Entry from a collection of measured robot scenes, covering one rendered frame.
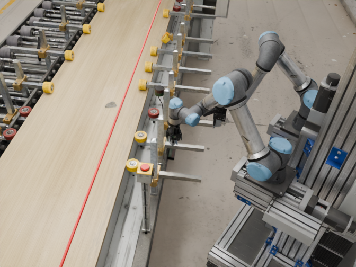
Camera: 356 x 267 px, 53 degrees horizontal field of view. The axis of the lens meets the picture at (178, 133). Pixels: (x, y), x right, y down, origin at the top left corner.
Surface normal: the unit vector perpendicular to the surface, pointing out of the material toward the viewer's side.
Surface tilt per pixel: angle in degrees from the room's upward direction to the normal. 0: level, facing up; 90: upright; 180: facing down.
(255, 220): 0
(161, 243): 0
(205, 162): 0
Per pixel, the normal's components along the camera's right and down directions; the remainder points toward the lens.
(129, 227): 0.04, -0.73
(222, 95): -0.73, 0.36
